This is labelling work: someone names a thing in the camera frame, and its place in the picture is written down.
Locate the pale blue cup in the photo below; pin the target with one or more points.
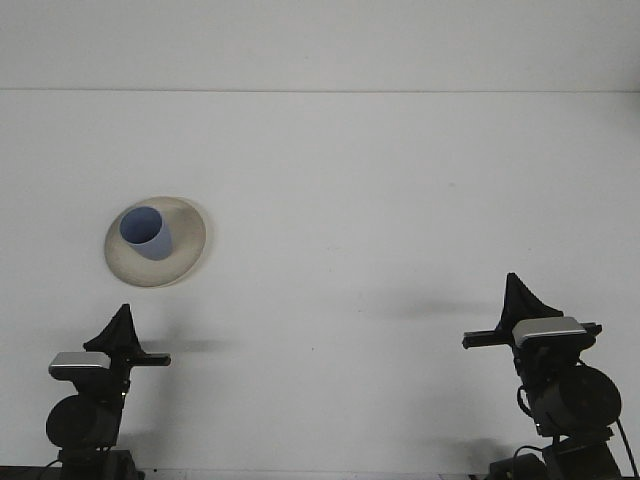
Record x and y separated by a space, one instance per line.
150 245

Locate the pale round plate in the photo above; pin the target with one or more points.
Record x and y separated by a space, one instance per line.
185 240

